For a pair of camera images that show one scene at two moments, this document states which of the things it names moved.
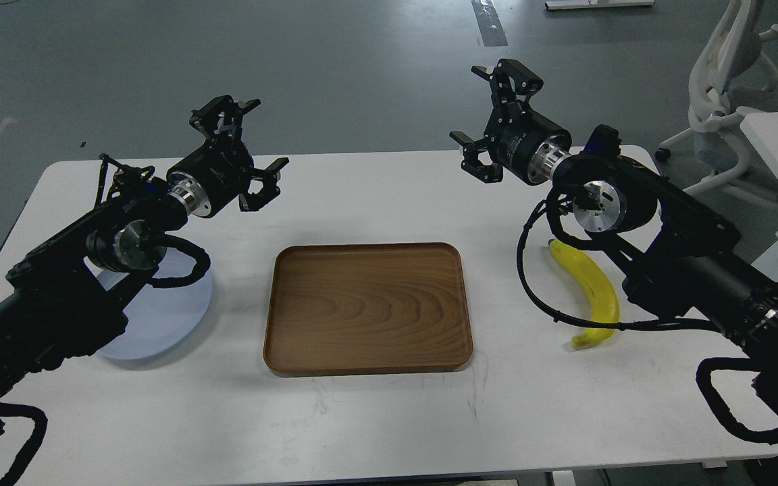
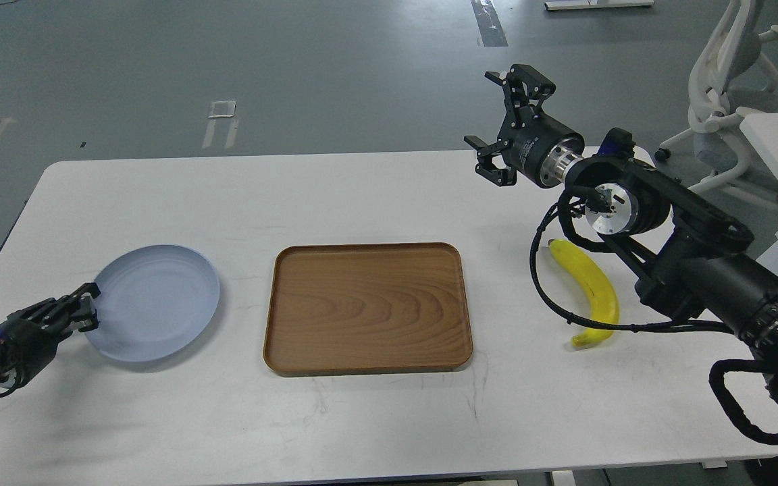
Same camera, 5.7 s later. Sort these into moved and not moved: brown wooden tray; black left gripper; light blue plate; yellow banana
Moved: black left gripper
Not moved: light blue plate; yellow banana; brown wooden tray
